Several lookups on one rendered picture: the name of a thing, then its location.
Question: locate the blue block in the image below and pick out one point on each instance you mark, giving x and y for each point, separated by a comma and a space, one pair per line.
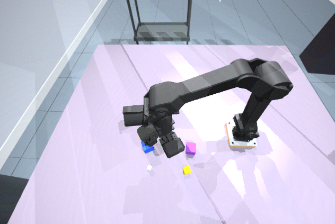
147, 148

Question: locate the purple block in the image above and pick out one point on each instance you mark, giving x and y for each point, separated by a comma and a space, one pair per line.
190, 148

